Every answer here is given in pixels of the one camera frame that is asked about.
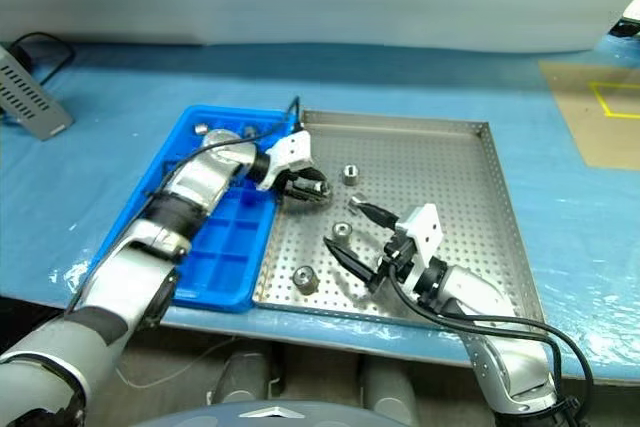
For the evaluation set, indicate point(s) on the grey robot torso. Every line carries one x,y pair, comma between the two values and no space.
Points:
270,419

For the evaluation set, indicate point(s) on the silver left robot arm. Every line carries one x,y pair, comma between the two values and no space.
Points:
200,177

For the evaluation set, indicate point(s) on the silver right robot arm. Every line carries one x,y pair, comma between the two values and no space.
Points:
480,292

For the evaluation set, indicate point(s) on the small metal roller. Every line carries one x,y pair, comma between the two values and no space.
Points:
342,233
357,204
201,128
351,176
249,131

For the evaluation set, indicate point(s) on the brown cardboard sheet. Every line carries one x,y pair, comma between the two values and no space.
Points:
575,112

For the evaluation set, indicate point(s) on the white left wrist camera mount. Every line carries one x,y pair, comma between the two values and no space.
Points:
290,147

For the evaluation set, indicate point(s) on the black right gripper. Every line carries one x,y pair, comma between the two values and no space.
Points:
395,257

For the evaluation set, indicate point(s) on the yellow tape outline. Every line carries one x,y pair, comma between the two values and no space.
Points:
599,99

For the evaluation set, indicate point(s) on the grey rounded shape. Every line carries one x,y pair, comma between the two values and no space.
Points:
390,387
245,382

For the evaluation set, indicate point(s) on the perforated steel tray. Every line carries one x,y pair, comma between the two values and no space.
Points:
425,167

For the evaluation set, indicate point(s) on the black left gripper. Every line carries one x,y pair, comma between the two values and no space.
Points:
302,191

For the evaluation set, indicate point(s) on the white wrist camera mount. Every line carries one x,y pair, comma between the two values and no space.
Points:
425,227
290,147

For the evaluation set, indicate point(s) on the white and black device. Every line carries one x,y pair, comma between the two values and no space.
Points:
632,9

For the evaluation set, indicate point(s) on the blue plastic compartment tray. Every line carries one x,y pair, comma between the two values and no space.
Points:
235,247

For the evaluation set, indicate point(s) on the grey perforated power supply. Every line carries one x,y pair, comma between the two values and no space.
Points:
30,97

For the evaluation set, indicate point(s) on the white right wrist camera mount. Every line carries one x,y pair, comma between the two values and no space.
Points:
425,227

